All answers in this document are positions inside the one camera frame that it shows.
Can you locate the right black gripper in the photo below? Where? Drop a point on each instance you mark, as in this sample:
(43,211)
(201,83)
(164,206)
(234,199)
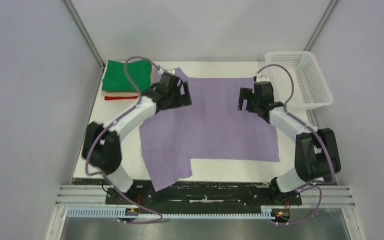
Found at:
(247,93)

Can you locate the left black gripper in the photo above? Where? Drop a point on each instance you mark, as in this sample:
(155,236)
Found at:
(182,100)

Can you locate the purple t shirt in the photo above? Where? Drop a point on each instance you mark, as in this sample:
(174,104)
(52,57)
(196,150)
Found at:
(210,128)

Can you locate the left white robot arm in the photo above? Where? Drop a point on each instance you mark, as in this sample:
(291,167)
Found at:
(102,143)

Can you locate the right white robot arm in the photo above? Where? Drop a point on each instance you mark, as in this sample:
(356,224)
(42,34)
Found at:
(316,155)

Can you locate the folded red t shirt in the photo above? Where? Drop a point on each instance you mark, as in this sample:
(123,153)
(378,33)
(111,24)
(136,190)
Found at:
(112,98)

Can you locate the white plastic basket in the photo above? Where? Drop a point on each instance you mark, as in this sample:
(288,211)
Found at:
(311,90)

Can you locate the folded green t shirt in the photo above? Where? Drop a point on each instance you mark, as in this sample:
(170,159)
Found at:
(115,79)

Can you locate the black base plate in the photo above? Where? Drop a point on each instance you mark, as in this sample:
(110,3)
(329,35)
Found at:
(200,197)

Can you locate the right aluminium corner rail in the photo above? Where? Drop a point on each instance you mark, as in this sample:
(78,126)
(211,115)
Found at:
(331,6)

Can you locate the aluminium corner rail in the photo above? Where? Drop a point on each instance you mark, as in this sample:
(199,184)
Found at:
(331,6)
(69,5)

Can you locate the aluminium front frame rail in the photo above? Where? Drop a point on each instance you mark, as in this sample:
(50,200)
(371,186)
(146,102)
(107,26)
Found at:
(93,196)

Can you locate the left aluminium corner rail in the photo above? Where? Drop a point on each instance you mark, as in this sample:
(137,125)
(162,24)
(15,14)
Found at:
(69,5)

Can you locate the white slotted cable duct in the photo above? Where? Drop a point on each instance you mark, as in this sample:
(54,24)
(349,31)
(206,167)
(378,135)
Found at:
(127,213)

